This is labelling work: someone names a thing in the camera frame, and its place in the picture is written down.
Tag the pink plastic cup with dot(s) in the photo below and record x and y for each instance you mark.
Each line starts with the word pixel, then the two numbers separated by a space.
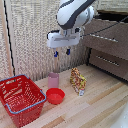
pixel 53 81

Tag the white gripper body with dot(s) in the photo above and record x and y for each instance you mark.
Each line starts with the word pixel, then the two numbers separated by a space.
pixel 63 38

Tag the dark cabinet frame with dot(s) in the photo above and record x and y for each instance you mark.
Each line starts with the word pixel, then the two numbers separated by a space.
pixel 113 15

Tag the colourful snack bag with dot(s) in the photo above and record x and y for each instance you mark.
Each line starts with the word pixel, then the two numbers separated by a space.
pixel 78 81

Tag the red plastic bowl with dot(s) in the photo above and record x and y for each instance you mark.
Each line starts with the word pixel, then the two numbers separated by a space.
pixel 55 96

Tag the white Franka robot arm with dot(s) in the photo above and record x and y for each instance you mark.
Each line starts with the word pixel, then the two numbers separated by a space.
pixel 71 11

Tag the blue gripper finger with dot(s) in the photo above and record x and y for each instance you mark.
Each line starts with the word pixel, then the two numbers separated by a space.
pixel 68 51
pixel 56 53

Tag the red plastic shopping basket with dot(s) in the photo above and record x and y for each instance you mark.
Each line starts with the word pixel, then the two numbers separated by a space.
pixel 20 100

